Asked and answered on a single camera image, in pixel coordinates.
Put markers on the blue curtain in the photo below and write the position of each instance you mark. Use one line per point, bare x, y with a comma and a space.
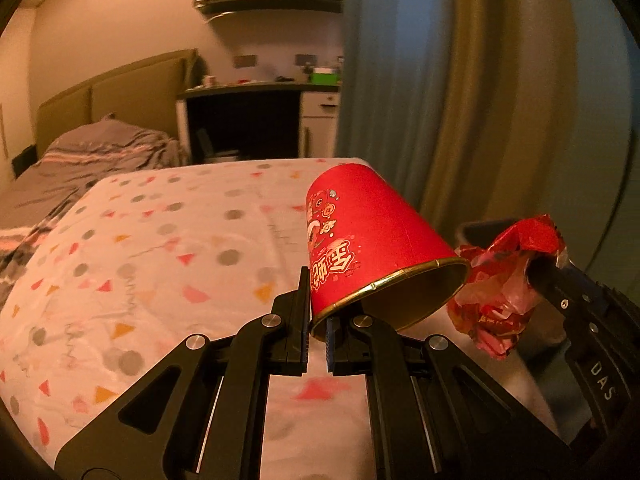
385, 85

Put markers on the beige curtain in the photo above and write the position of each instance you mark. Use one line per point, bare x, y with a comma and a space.
480, 110

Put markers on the pale grey curtain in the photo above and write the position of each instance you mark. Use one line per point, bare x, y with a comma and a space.
590, 135

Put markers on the green box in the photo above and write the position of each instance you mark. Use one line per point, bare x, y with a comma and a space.
326, 77

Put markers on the dark desk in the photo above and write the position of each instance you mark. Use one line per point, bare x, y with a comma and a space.
240, 91

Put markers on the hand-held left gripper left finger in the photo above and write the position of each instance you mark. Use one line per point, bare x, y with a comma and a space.
295, 340

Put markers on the grey striped duvet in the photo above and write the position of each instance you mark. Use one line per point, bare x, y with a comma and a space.
75, 170

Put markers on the red plastic bag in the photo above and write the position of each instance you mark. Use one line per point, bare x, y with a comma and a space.
500, 285

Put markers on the red paper cup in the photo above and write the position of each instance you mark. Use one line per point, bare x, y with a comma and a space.
365, 225

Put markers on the white box under desk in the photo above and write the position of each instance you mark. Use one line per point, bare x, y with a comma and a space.
222, 156

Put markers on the grey wall socket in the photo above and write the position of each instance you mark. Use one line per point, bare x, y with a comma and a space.
305, 60
246, 61

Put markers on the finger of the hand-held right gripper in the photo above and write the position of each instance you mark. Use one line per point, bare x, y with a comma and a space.
562, 302
592, 295

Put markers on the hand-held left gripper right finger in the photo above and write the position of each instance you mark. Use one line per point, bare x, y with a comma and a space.
342, 352

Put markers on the grey plastic trash bin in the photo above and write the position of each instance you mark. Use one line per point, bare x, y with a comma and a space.
470, 232

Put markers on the white drawer cabinet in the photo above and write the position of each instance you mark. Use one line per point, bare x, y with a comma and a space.
320, 130

